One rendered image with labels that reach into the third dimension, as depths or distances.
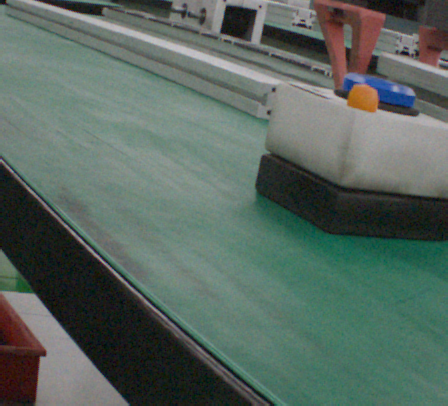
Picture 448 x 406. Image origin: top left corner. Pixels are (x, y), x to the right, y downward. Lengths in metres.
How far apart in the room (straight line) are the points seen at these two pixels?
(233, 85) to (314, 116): 0.41
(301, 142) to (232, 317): 0.20
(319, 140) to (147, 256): 0.14
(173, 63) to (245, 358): 0.76
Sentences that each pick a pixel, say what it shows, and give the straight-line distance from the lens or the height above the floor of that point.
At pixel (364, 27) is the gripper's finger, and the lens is 0.69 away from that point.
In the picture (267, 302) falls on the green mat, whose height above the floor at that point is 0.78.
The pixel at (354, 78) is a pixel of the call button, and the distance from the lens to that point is 0.53.
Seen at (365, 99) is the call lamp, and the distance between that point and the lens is 0.49.
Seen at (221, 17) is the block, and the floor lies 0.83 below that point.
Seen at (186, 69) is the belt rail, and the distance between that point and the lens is 1.02.
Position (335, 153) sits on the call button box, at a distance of 0.50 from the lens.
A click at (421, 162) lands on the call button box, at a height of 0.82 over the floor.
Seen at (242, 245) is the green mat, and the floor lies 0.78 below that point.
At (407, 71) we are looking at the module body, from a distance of 0.66.
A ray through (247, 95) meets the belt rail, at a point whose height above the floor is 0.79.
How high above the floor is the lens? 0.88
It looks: 10 degrees down
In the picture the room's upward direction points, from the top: 12 degrees clockwise
